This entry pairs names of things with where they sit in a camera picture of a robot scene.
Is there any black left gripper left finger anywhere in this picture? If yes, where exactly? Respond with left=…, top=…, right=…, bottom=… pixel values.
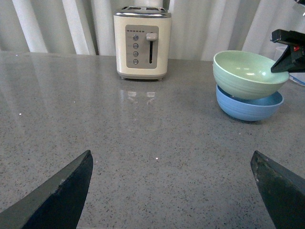
left=0, top=150, right=93, bottom=229

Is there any other arm black gripper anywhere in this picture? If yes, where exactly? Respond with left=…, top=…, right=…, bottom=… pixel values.
left=271, top=29, right=305, bottom=73

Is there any clear plastic container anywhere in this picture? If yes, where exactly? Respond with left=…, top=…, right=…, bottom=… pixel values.
left=274, top=46, right=305, bottom=86

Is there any green bowl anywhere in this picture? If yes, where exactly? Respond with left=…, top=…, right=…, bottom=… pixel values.
left=213, top=51, right=289, bottom=99

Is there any cream toaster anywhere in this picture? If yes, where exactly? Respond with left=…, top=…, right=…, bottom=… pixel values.
left=113, top=6, right=172, bottom=80

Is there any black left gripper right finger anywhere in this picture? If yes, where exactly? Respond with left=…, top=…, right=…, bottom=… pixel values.
left=250, top=150, right=305, bottom=229

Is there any blue bowl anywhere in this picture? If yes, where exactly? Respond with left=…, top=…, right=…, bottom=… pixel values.
left=216, top=86, right=284, bottom=122

